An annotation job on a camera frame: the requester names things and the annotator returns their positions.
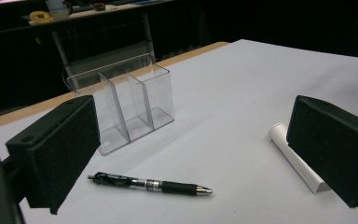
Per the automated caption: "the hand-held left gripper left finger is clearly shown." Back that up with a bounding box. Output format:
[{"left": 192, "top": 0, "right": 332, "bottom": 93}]
[{"left": 5, "top": 94, "right": 102, "bottom": 216}]

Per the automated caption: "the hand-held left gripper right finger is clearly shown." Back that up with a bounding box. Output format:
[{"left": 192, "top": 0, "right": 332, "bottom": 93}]
[{"left": 285, "top": 94, "right": 358, "bottom": 209}]

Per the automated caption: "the white plastic tube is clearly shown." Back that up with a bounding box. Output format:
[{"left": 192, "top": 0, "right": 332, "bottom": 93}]
[{"left": 268, "top": 122, "right": 332, "bottom": 194}]

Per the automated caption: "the clear plastic divided organizer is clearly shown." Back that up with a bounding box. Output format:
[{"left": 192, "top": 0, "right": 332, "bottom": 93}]
[{"left": 65, "top": 52, "right": 175, "bottom": 157}]

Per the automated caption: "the black click pen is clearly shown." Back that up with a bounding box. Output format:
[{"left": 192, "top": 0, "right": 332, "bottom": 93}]
[{"left": 87, "top": 171, "right": 213, "bottom": 197}]

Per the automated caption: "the desk with white metal legs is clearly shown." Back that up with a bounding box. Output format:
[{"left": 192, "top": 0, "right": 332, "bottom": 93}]
[{"left": 0, "top": 0, "right": 175, "bottom": 92}]

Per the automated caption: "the white table cover sheet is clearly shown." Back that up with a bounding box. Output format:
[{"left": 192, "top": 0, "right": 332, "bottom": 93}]
[{"left": 0, "top": 38, "right": 358, "bottom": 224}]

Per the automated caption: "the yellow tape roll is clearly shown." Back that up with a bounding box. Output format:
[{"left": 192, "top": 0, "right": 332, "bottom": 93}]
[{"left": 28, "top": 10, "right": 54, "bottom": 25}]

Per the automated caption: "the white plastic container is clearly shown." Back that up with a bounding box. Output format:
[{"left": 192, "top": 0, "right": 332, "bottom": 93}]
[{"left": 45, "top": 0, "right": 72, "bottom": 21}]

